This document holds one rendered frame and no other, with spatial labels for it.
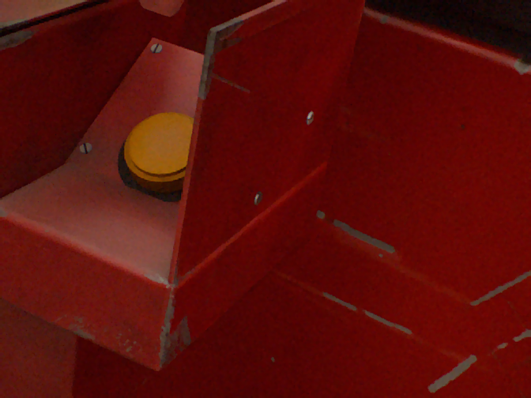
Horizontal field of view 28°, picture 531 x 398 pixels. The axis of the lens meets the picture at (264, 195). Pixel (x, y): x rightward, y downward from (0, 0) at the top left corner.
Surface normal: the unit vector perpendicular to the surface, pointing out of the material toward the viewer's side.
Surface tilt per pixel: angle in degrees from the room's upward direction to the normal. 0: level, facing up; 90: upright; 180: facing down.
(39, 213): 0
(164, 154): 35
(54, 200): 0
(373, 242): 90
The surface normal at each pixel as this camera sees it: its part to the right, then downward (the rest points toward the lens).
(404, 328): -0.52, 0.30
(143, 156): -0.11, -0.52
